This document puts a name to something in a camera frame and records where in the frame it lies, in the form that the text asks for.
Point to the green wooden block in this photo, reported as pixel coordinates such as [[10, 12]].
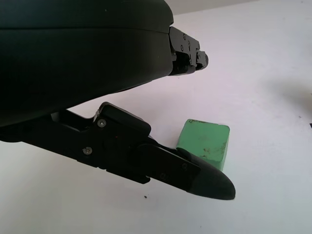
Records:
[[207, 141]]

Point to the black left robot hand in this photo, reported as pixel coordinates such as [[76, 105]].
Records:
[[73, 61]]

